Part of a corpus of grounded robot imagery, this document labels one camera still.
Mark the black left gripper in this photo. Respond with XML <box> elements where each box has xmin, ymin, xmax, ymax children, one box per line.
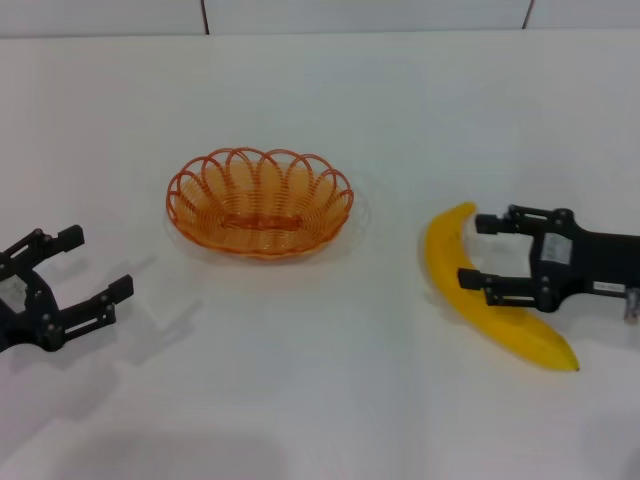
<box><xmin>0</xmin><ymin>224</ymin><xmax>136</xmax><ymax>355</ymax></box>

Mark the yellow banana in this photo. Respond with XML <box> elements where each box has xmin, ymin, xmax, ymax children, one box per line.
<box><xmin>423</xmin><ymin>200</ymin><xmax>582</xmax><ymax>373</ymax></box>

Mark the orange woven plastic basket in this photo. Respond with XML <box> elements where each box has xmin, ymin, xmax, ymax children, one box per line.
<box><xmin>165</xmin><ymin>145</ymin><xmax>356</xmax><ymax>262</ymax></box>

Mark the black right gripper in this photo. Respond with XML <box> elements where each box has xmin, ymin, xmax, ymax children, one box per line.
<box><xmin>457</xmin><ymin>203</ymin><xmax>640</xmax><ymax>315</ymax></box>

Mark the metal cable plug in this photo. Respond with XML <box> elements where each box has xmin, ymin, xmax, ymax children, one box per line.
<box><xmin>621</xmin><ymin>286</ymin><xmax>640</xmax><ymax>322</ymax></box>

